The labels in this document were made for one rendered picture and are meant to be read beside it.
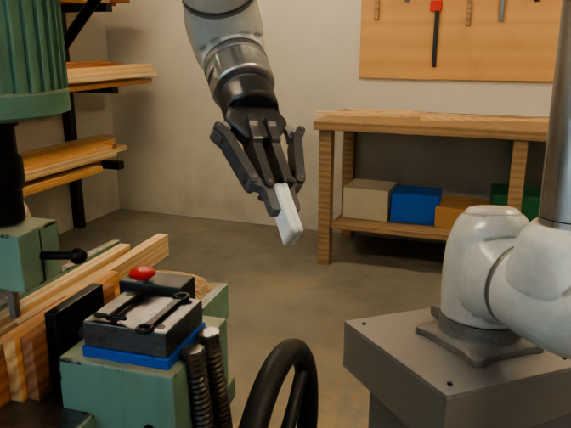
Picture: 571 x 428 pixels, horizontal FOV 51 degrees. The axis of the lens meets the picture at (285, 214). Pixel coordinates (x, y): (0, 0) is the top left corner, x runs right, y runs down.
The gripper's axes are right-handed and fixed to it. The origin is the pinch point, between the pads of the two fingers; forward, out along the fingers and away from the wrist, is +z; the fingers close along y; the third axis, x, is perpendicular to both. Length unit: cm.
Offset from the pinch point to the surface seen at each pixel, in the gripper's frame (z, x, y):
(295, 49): -254, -171, -148
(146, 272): 2.3, -7.5, 15.4
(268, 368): 16.9, -3.6, 5.7
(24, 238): -4.0, -9.1, 27.9
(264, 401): 20.5, -2.8, 7.3
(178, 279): 3.2, -8.3, 11.6
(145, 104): -288, -260, -70
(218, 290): -5.6, -28.1, -0.6
